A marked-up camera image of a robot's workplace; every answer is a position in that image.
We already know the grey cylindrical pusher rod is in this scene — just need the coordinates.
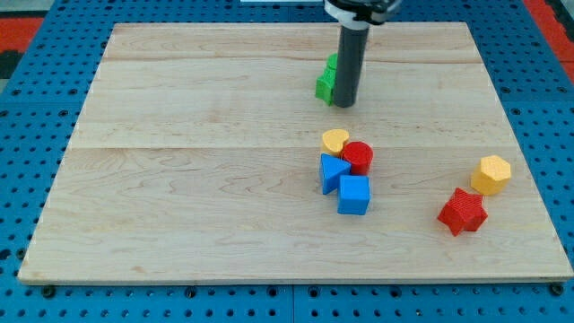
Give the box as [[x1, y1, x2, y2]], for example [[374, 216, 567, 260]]
[[333, 26, 369, 108]]

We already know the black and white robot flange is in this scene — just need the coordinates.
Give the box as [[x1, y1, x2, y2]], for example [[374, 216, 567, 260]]
[[324, 0, 403, 30]]

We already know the green block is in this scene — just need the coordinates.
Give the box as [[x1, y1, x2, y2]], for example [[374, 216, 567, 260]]
[[315, 67, 336, 106], [326, 53, 338, 71]]

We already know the green block front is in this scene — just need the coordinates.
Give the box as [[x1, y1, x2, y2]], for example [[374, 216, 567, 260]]
[[315, 67, 336, 106]]

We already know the wooden board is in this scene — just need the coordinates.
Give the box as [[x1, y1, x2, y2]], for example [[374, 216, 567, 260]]
[[18, 22, 573, 285]]

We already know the yellow heart block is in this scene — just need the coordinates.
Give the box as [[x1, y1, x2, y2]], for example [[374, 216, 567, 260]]
[[320, 128, 350, 157]]

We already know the red cylinder block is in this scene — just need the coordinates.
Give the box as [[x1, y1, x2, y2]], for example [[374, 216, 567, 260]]
[[341, 142, 374, 176]]

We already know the blue triangle block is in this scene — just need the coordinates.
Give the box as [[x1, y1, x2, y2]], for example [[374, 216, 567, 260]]
[[319, 153, 352, 195]]

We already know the blue cube block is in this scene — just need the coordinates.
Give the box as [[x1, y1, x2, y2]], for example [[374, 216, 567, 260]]
[[337, 175, 371, 215]]

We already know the yellow hexagon block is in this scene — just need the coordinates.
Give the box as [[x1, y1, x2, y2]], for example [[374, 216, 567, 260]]
[[470, 155, 512, 196]]

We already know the red star block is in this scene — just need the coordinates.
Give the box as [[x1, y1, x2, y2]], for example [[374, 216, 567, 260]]
[[437, 188, 488, 236]]

